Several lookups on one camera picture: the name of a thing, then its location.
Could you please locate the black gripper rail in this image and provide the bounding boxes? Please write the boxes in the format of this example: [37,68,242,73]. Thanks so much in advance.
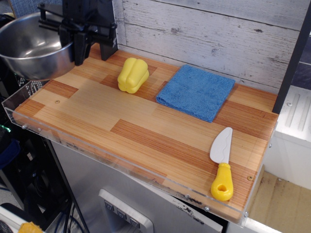
[37,0,117,66]

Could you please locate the stainless steel bowl pan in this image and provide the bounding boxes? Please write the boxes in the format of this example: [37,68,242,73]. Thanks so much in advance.
[0,12,75,81]

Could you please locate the blue folded cloth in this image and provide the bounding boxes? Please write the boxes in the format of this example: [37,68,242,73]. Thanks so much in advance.
[156,65,235,123]

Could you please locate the yellow toy bell pepper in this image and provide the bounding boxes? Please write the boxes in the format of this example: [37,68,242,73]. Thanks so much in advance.
[118,57,149,94]

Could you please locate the black plastic crate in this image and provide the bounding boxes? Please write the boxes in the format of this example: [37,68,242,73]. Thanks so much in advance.
[0,70,29,98]

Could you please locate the silver toy appliance front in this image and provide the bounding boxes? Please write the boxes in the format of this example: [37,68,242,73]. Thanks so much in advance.
[52,142,227,233]

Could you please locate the clear acrylic table guard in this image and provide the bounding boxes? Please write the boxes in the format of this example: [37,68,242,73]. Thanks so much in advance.
[1,77,278,229]

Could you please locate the white toy sink unit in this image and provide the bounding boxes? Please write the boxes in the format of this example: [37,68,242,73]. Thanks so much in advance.
[263,86,311,189]

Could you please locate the black left frame post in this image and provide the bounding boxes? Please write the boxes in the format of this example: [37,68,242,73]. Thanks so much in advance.
[93,0,119,61]

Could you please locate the black frame post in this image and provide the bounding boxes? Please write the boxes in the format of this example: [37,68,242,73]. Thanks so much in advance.
[272,1,311,114]
[93,0,119,61]

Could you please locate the toy knife yellow handle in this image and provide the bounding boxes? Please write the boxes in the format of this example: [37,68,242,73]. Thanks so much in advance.
[210,127,233,201]

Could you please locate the black right frame post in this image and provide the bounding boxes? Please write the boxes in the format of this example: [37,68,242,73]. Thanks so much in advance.
[272,1,311,114]

